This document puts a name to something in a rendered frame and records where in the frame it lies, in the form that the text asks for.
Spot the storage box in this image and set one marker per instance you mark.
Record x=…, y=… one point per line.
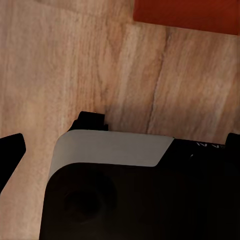
x=217, y=16

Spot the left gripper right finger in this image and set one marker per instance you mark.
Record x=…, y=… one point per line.
x=232, y=148

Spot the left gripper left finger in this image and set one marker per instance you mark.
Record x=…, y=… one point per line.
x=12, y=150

